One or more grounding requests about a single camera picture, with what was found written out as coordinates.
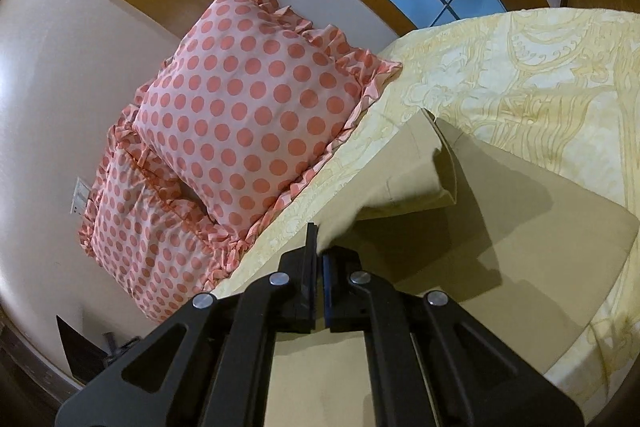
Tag yellow patterned bed cover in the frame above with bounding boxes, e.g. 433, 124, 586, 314
216, 9, 639, 421

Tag white wall socket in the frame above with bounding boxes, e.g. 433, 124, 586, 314
70, 178, 91, 216

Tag beige khaki pants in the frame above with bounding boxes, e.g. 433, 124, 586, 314
259, 108, 640, 427

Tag pink polka dot pillow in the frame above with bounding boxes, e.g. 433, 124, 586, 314
78, 84, 248, 323
134, 0, 401, 248

